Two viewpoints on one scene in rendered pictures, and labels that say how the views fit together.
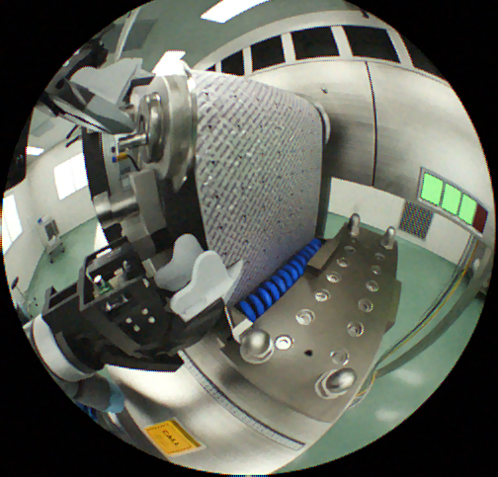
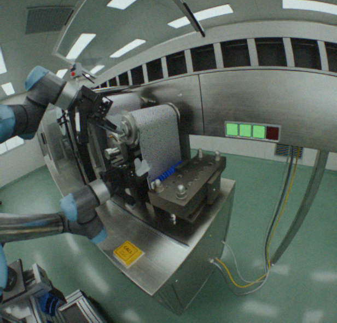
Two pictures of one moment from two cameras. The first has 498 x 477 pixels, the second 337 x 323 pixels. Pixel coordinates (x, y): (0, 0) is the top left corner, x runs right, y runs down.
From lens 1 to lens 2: 0.41 m
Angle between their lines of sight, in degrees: 9
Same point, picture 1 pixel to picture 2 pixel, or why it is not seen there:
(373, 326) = (198, 183)
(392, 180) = (212, 130)
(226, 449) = (154, 252)
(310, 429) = (190, 237)
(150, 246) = not seen: hidden behind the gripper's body
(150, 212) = (124, 154)
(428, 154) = (227, 114)
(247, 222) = (152, 154)
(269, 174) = (156, 140)
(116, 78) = (118, 120)
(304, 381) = (173, 195)
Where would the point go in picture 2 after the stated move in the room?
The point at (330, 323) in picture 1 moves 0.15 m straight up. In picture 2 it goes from (181, 182) to (178, 145)
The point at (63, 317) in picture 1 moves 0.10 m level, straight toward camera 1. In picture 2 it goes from (111, 174) to (142, 170)
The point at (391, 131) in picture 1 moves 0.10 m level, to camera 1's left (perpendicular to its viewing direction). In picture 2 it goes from (209, 109) to (188, 111)
